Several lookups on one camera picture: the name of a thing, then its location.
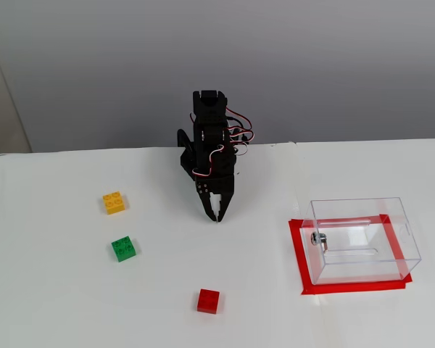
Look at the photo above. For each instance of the red tape square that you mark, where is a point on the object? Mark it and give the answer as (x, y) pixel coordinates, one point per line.
(296, 253)

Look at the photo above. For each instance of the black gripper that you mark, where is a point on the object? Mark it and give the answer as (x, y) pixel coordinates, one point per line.
(217, 185)

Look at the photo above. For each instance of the black table clamp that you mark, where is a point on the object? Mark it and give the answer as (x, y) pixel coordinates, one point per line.
(183, 139)

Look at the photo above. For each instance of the silver cam lock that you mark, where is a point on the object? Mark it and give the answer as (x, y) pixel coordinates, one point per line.
(318, 239)

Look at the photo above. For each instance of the red lego brick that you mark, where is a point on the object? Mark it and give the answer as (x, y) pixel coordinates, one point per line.
(208, 301)

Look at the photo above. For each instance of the green lego brick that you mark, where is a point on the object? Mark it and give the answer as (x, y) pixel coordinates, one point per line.
(124, 248)

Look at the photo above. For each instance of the transparent acrylic box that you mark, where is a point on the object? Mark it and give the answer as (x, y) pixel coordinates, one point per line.
(362, 261)

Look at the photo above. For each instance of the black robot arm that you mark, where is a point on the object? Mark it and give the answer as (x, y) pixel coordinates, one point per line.
(208, 108)

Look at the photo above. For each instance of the yellow lego brick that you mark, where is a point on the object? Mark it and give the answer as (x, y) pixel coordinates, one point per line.
(114, 203)

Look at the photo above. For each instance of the beige panel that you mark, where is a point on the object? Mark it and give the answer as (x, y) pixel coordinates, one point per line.
(3, 108)

